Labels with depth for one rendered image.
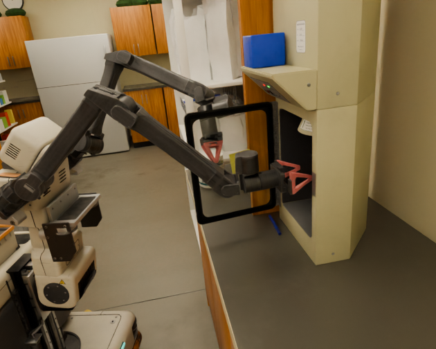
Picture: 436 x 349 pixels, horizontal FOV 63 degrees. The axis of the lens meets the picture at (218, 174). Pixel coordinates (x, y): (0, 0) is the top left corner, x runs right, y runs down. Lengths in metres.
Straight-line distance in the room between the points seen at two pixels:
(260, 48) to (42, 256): 1.08
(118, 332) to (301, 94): 1.51
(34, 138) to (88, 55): 4.49
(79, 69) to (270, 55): 4.89
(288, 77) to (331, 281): 0.57
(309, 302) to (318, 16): 0.71
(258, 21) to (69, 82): 4.80
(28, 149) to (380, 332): 1.17
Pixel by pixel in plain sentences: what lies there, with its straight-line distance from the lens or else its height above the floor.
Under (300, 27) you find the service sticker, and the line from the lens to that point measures 1.01.
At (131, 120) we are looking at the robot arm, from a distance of 1.00.
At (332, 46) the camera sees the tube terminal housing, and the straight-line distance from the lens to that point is 0.94.
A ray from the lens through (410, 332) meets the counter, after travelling 0.99.
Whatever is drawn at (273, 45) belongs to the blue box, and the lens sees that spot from 1.09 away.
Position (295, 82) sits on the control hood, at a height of 1.49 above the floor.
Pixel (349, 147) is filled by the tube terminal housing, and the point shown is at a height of 1.30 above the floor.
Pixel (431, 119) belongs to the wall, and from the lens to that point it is 1.29.
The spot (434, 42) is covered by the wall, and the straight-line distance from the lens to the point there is 1.28.
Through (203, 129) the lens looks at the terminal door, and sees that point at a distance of 1.16.
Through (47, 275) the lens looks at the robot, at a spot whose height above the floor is 0.81.
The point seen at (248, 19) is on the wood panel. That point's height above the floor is 1.65.
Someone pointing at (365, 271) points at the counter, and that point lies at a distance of 1.14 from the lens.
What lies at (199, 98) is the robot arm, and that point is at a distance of 1.26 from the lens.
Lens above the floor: 1.61
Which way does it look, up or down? 21 degrees down
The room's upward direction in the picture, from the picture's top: 6 degrees counter-clockwise
